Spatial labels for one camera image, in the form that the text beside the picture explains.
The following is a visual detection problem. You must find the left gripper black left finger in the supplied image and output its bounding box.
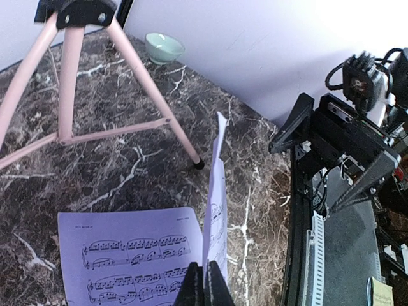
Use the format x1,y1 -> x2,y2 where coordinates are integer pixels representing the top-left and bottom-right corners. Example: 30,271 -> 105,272
173,262 -> 204,306

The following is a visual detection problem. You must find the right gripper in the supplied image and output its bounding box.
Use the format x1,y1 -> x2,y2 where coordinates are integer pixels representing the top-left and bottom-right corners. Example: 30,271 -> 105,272
268,93 -> 400,217

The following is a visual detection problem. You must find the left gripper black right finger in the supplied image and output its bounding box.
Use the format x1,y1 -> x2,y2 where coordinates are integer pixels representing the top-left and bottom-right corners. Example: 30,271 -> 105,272
203,261 -> 235,306

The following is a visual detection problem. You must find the pink folding music stand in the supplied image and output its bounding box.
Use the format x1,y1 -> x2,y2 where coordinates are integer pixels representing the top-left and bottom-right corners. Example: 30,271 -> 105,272
1,1 -> 205,170

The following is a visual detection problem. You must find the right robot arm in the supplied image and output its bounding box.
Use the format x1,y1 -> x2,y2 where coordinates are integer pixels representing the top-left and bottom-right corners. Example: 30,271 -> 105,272
268,93 -> 402,214

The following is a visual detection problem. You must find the yellow sticky note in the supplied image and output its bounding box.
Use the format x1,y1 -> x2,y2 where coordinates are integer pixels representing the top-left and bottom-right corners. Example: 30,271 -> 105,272
367,277 -> 394,306

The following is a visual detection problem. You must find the pale green ceramic bowl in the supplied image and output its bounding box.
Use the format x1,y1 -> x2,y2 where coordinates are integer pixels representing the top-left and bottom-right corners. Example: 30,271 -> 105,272
145,33 -> 185,65

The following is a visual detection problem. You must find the black front rail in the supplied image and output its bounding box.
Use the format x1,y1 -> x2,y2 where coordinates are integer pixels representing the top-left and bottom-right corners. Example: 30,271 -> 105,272
280,146 -> 312,305

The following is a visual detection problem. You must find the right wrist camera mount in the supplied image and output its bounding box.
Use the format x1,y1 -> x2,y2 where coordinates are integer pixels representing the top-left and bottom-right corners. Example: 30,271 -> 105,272
325,48 -> 407,131

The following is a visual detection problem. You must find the grey slotted cable duct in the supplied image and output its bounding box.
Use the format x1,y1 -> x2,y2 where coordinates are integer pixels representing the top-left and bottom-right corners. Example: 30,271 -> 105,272
302,211 -> 325,305

